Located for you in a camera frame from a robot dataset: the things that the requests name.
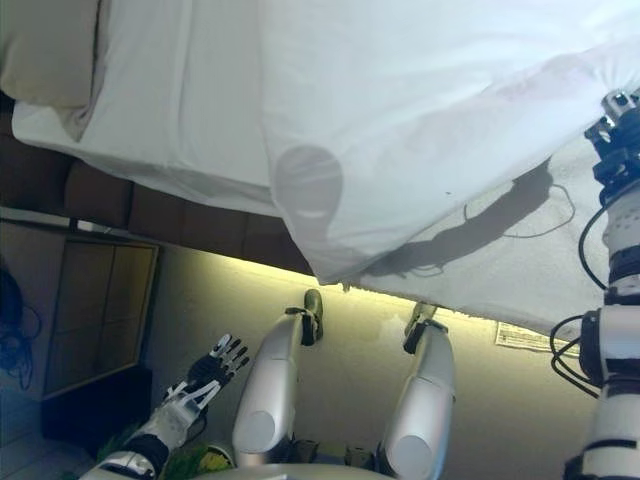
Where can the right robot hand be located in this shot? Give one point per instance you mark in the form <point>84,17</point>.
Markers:
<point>617,150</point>

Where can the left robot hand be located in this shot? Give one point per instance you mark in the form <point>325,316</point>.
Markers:
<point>210,367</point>

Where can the white duvet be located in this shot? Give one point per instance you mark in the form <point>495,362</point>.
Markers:
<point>400,100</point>

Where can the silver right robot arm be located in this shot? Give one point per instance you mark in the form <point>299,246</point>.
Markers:
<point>620,350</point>

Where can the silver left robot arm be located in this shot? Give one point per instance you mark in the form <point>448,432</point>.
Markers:
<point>165,425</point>

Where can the silver left robot leg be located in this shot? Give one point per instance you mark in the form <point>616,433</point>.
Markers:
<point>270,380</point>

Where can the silver robot leg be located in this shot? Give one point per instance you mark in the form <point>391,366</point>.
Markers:
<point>270,380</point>
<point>425,390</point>

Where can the green leafy plant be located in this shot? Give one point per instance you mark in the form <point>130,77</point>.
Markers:
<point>200,457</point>

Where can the silver robot torso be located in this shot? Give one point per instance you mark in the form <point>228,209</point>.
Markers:
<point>280,472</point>

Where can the wooden nightstand with dark base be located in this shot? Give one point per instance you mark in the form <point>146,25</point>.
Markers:
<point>95,310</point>

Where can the grey patterned rug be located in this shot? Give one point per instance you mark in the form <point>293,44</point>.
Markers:
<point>520,335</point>

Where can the silver right robot leg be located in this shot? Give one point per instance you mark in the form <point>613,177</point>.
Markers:
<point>425,390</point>

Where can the large beige pillow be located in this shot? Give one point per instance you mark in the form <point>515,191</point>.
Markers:
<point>45,50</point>

